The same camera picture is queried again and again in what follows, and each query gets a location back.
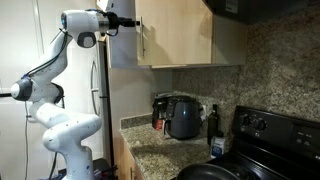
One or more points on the black air fryer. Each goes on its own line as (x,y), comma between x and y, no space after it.
(185,118)

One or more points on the white wall plug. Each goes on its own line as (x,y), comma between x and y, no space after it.
(202,111)

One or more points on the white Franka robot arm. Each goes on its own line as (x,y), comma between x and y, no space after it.
(66,130)

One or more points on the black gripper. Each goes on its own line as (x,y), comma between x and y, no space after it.
(116,20)

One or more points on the wooden base cabinet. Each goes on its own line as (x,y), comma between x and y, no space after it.
(125,160)

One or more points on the black frying pan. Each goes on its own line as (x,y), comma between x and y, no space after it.
(206,173)

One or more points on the black range hood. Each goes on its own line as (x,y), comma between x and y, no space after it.
(260,10)

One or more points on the stainless steel refrigerator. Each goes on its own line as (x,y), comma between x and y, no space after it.
(101,116)

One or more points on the dark glass bottle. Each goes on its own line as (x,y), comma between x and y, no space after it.
(213,125)

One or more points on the wooden cabinet door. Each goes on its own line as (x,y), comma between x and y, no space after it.
(176,33)
(121,43)

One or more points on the black kitchen stove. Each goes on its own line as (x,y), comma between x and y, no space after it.
(276,143)

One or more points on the wooden wall cabinet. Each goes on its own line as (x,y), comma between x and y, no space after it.
(230,43)

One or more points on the blue white salt box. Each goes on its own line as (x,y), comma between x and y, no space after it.
(217,148)

